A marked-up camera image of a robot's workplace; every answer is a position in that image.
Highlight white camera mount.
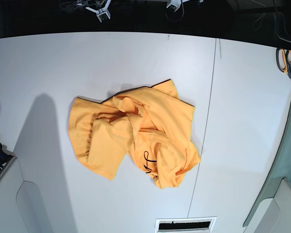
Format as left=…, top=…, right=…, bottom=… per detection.
left=166, top=0, right=181, bottom=12
left=85, top=0, right=111, bottom=22

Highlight orange t-shirt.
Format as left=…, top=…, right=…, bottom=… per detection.
left=68, top=80, right=201, bottom=189

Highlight orange handled scissors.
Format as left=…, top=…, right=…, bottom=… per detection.
left=276, top=48, right=291, bottom=80

